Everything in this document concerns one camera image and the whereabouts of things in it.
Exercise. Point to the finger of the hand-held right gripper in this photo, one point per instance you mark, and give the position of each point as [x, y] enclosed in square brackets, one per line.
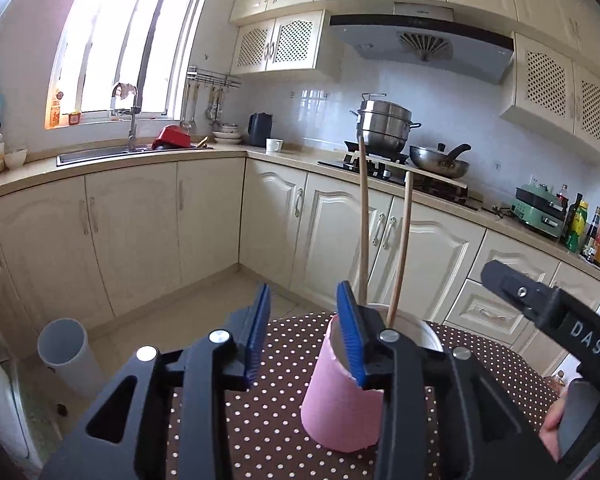
[517, 290]

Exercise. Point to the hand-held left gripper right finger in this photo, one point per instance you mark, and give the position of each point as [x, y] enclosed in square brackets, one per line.
[352, 340]

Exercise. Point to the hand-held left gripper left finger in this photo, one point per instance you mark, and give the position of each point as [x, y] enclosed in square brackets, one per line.
[257, 330]

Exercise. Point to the pink cup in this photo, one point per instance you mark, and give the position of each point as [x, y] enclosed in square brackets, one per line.
[335, 400]

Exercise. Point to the wooden chopstick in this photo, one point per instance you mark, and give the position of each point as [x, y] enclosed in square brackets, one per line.
[404, 240]

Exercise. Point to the person's right hand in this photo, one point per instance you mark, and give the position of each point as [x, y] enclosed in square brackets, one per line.
[550, 430]

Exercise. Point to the green countertop appliance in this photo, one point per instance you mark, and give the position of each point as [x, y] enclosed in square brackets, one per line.
[535, 210]

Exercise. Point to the green yellow bottle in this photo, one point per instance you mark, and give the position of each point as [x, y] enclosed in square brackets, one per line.
[579, 230]

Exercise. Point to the dark sauce bottle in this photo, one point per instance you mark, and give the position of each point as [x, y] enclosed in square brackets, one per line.
[591, 235]

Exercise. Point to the black gas stove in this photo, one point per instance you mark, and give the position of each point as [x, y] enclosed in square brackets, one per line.
[430, 190]

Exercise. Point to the steel wok with lid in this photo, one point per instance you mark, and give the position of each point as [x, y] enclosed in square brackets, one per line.
[437, 160]

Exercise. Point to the cream lower cabinets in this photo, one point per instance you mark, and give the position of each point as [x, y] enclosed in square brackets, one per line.
[130, 230]

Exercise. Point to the white mug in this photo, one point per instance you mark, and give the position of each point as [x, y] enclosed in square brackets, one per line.
[273, 145]

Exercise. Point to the grey cylindrical bin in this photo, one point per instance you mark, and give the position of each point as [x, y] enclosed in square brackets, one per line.
[70, 360]

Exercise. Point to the stack of white dishes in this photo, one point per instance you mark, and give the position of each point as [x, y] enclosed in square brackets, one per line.
[227, 136]

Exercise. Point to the black electric kettle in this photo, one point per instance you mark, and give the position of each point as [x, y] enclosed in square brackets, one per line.
[259, 130]

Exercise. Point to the red bowl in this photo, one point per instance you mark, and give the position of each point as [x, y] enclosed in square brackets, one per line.
[172, 136]

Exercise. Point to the steel steamer pot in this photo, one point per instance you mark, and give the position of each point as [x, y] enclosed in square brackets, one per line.
[382, 125]

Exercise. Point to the hanging metal ladle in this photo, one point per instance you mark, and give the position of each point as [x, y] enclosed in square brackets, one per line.
[187, 122]

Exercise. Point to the hanging metal spoon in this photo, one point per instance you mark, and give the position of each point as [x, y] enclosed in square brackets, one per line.
[214, 110]

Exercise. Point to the steel sink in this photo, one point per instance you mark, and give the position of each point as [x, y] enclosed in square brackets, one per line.
[95, 156]

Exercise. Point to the metal faucet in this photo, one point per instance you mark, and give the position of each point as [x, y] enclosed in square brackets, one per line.
[132, 125]

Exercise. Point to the range hood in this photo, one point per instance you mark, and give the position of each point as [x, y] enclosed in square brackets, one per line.
[380, 35]

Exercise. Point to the small white bowl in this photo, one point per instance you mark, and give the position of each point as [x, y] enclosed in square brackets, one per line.
[15, 159]

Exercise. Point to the orange bottle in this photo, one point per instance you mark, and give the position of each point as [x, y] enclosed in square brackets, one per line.
[55, 110]

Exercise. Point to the kitchen window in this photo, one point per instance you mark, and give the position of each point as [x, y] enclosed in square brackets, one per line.
[105, 35]

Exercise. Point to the wall utensil rail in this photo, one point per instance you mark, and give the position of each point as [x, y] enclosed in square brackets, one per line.
[212, 77]

